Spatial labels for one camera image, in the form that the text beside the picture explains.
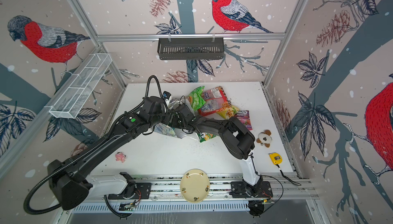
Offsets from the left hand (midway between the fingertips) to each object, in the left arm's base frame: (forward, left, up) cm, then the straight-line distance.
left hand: (169, 110), depth 76 cm
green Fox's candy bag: (-4, -18, -22) cm, 29 cm away
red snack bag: (+20, -27, -18) cm, 38 cm away
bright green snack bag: (+17, -14, -11) cm, 24 cm away
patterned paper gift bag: (-7, 0, -9) cm, 11 cm away
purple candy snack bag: (+9, -45, -21) cm, 50 cm away
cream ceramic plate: (-30, -13, -24) cm, 40 cm away
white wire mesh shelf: (+2, +48, +5) cm, 49 cm away
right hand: (+2, +3, -18) cm, 18 cm away
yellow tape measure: (-17, -57, -22) cm, 64 cm away
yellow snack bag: (+12, -35, -20) cm, 42 cm away
